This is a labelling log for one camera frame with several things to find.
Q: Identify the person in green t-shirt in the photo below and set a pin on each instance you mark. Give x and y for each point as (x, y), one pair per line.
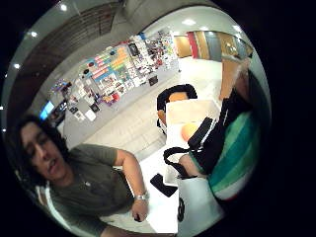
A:
(89, 187)

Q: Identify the black smartphone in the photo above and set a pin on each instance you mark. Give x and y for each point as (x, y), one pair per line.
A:
(163, 185)

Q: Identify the silver wristwatch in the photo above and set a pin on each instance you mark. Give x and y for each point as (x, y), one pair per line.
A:
(142, 196)

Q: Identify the wall display of colourful posters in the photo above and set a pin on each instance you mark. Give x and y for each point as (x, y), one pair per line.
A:
(121, 69)

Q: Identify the bright ceiling panel light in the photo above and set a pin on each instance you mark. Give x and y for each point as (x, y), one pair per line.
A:
(204, 28)
(236, 28)
(188, 22)

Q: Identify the blue lit monitor screen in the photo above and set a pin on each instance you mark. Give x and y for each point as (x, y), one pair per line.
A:
(47, 109)

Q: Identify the orange ball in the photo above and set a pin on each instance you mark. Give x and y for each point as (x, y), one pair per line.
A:
(189, 131)

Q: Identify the colourful partition panels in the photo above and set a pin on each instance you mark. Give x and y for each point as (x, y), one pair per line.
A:
(210, 44)

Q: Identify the round ceiling spotlight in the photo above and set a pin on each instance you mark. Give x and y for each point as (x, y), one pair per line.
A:
(34, 34)
(63, 7)
(16, 65)

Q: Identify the black chair with orange seat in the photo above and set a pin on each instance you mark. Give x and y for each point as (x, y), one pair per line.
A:
(176, 95)

